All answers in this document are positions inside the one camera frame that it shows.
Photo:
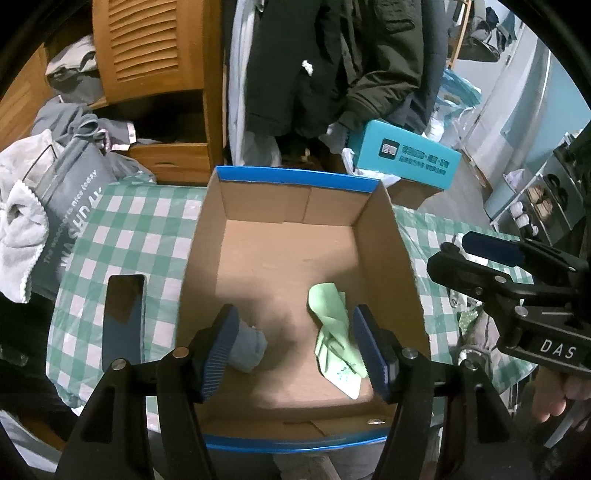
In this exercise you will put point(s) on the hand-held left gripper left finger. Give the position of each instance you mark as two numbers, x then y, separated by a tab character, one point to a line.
221	346

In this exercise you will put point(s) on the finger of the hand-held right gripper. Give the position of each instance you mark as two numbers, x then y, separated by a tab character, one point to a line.
461	272
489	249

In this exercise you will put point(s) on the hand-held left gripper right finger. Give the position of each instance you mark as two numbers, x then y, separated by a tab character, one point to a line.
369	346

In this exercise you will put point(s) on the grey sock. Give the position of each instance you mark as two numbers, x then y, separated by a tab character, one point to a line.
249	346

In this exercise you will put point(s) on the light green sock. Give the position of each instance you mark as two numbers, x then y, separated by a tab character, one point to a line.
330	314

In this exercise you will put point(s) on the blue-rimmed cardboard box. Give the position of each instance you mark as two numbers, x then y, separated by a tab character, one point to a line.
277	258

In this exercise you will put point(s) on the person's right hand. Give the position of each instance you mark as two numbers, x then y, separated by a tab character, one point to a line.
549	397

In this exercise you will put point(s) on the grey shoe rack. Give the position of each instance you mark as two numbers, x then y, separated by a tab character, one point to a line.
540	198

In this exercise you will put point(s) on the brown cardboard box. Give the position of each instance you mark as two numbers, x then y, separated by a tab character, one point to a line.
411	194

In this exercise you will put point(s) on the black smartphone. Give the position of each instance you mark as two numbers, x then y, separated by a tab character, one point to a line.
124	314

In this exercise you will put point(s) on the teal printed box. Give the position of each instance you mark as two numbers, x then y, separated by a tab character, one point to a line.
401	152

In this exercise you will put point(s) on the green white checked tablecloth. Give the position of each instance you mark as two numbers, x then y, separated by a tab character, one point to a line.
129	230

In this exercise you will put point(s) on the clear bluish plastic bag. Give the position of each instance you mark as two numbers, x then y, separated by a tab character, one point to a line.
455	101

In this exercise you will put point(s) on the grey printed tote bag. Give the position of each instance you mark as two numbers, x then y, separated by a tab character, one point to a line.
78	194

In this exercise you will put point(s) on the olive hanging jacket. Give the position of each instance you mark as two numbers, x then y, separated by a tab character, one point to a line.
388	55

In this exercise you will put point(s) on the white towel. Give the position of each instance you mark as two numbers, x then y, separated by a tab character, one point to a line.
18	230

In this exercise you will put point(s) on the white hanging garment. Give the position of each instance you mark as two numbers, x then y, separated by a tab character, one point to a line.
238	92

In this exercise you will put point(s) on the black hanging jacket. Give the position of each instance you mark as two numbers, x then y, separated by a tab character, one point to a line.
291	69

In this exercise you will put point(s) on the grey clothing pile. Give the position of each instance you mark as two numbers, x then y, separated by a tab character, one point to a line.
69	115

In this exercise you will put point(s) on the wooden louvered cabinet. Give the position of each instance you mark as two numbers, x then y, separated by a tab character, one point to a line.
152	46

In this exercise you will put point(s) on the folded clothes on cabinet shelf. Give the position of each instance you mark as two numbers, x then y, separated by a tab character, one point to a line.
74	69

